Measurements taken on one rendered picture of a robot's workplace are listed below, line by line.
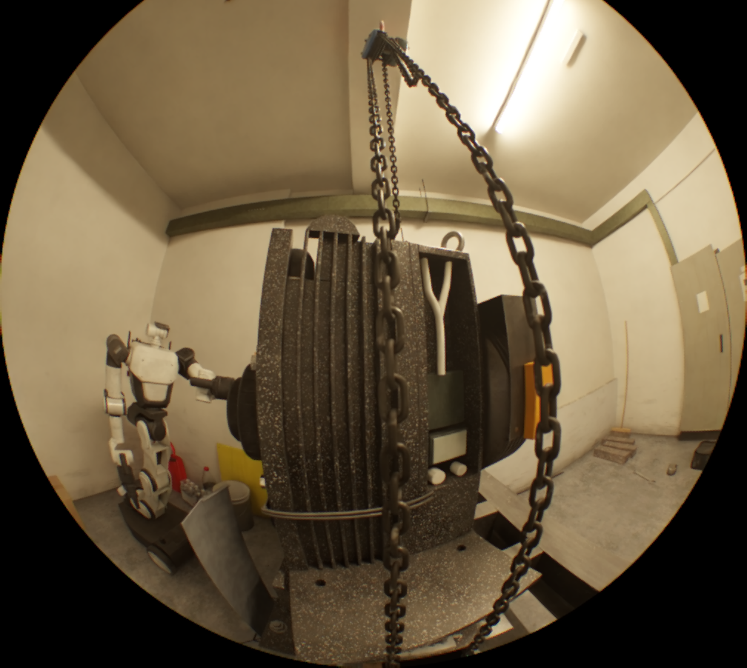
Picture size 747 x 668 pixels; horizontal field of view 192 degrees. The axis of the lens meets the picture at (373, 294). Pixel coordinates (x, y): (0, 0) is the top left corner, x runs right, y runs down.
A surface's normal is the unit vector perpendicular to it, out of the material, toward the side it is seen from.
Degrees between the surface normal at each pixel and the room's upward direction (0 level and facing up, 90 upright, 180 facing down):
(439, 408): 90
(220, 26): 180
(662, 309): 90
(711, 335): 90
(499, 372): 90
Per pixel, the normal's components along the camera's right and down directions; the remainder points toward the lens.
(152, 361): 0.94, -0.04
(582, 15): 0.02, 0.96
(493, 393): -0.96, -0.06
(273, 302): 0.28, -0.28
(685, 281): -1.00, 0.01
